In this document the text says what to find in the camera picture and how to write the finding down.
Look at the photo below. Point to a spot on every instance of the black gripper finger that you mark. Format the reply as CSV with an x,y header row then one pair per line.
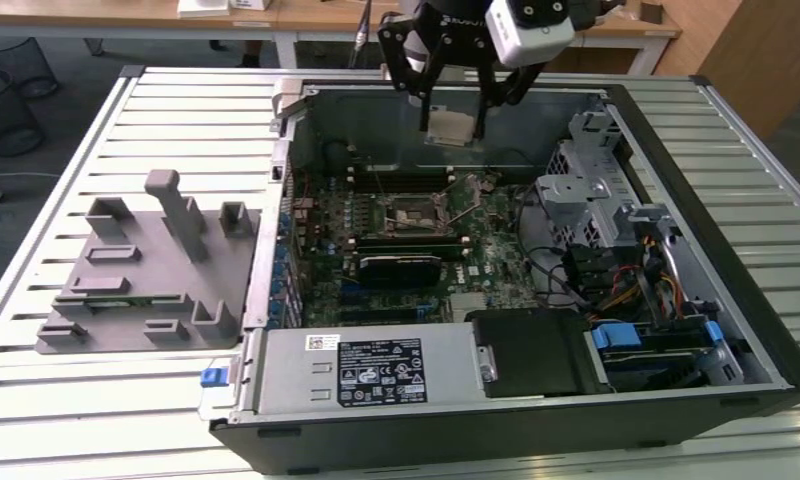
x,y
389,55
481,120

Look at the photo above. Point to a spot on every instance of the silver CPU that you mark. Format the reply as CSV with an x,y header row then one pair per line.
x,y
449,127

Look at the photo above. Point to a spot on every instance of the CPU socket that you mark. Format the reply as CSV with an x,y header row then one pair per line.
x,y
409,215

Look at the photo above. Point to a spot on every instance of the black RAM slot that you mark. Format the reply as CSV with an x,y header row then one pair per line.
x,y
406,243
406,238
406,248
400,176
400,188
400,182
400,170

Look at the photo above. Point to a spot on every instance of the silver metal drive cage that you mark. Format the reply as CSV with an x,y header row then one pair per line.
x,y
573,192

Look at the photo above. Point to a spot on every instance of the white box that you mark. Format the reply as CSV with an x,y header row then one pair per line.
x,y
249,4
202,7

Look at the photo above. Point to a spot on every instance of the wooden desk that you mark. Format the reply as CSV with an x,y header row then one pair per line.
x,y
626,30
73,22

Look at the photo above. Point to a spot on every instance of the green motherboard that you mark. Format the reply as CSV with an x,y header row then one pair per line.
x,y
500,250

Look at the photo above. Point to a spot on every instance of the small brown box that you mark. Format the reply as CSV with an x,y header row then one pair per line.
x,y
650,12

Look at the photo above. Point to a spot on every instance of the green RAM stick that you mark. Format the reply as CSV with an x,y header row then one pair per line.
x,y
406,255

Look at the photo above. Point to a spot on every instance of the small graphics card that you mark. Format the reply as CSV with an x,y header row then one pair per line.
x,y
400,272

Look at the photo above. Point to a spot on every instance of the silver chipset heatsink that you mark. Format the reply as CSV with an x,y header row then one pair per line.
x,y
468,302

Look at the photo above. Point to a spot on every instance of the wooden cabinet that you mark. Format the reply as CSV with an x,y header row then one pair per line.
x,y
773,60

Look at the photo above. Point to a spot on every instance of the black plastic shroud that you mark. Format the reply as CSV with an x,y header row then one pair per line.
x,y
533,350

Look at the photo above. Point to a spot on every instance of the blue disk carrier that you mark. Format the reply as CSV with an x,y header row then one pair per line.
x,y
616,340

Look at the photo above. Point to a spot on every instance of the grey parts rack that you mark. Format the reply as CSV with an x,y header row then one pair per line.
x,y
159,250

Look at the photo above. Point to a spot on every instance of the blue disk bay latch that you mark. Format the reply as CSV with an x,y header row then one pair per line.
x,y
712,334

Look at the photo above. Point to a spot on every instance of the silver power supply unit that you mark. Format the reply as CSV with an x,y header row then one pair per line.
x,y
293,370

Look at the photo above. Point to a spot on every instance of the black open PC case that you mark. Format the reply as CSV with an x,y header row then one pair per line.
x,y
440,445

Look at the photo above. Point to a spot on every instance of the blue case latch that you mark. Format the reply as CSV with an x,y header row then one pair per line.
x,y
213,377

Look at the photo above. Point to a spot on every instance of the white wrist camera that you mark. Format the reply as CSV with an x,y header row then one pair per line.
x,y
533,32

